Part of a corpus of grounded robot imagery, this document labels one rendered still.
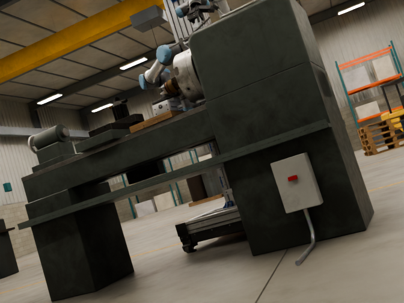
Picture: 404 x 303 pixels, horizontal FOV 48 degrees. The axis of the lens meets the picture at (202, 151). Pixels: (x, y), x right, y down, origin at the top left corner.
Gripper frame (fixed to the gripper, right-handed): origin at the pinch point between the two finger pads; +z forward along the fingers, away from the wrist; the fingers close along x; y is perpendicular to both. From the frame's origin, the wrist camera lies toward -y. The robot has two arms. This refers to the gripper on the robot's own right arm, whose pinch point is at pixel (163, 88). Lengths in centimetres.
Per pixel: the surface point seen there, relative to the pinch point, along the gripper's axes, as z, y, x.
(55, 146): 5, 90, -8
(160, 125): 13.6, 2.2, -23.7
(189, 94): 7.2, -18.1, -11.6
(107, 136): 20.1, 36.0, -18.6
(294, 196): 26, -64, -83
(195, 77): 11.4, -26.8, -5.1
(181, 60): 10.2, -21.3, 7.9
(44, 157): 5, 102, -12
